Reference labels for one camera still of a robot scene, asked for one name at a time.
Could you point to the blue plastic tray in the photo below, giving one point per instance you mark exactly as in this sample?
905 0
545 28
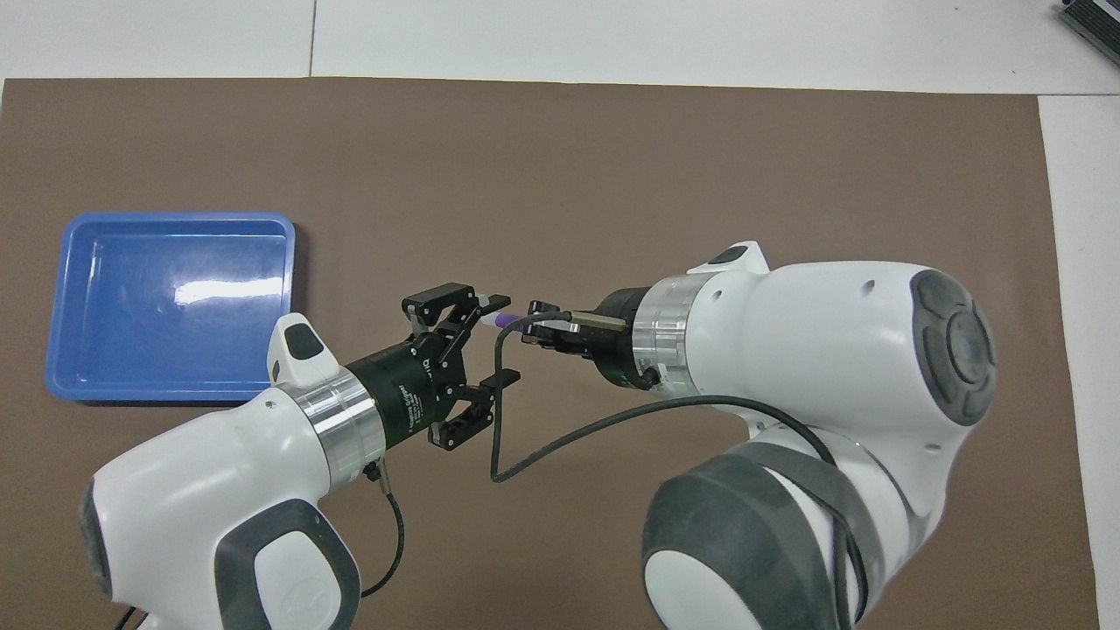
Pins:
175 306

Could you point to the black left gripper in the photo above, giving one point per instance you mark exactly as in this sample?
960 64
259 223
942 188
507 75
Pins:
407 389

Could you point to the dark striped device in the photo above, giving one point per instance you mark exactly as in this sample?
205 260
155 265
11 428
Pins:
1094 17

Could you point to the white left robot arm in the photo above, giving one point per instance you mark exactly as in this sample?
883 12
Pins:
201 490

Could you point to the purple marker pen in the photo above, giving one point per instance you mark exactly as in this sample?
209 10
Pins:
503 319

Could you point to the brown table mat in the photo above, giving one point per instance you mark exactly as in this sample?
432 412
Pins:
569 175

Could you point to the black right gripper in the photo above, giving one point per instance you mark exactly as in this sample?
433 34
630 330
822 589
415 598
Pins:
617 337

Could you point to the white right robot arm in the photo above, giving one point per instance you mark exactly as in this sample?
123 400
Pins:
814 350

